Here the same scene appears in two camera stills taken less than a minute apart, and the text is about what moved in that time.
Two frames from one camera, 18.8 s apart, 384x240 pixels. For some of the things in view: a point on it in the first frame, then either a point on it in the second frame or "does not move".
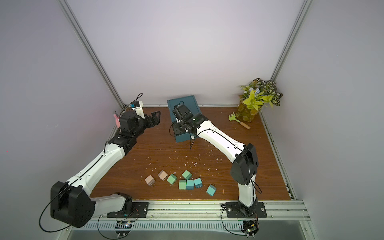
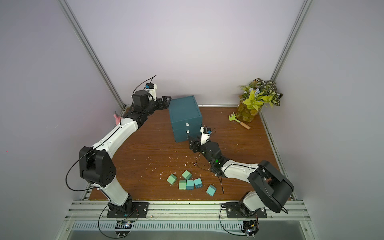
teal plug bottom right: (198, 183) does not move
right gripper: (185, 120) → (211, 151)
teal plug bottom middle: (190, 185) does not move
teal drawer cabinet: (191, 103) does not move
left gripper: (155, 121) → (165, 105)
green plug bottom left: (182, 184) does not move
